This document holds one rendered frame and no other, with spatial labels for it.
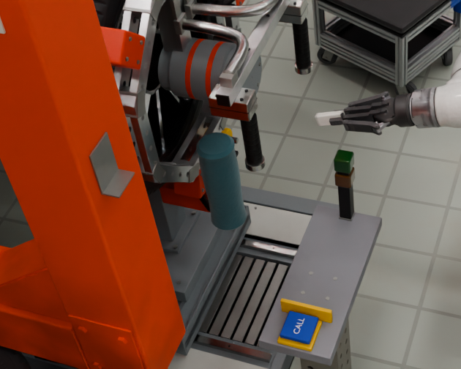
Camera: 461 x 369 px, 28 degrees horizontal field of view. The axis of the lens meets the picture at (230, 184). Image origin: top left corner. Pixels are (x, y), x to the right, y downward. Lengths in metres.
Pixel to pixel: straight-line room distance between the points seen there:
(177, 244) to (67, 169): 1.14
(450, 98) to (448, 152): 1.06
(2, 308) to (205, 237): 0.80
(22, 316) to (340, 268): 0.75
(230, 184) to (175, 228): 0.48
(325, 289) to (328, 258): 0.09
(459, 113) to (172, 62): 0.64
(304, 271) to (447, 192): 0.90
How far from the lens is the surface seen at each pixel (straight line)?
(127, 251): 1.68
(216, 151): 2.09
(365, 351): 2.61
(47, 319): 1.95
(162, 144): 2.31
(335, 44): 3.33
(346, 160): 2.15
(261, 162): 2.01
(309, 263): 2.22
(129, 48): 1.85
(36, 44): 1.32
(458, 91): 2.06
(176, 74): 2.10
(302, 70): 2.24
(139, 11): 1.92
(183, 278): 2.52
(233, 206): 2.21
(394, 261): 2.79
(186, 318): 2.54
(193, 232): 2.63
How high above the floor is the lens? 2.17
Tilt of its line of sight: 45 degrees down
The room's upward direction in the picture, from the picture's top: 10 degrees counter-clockwise
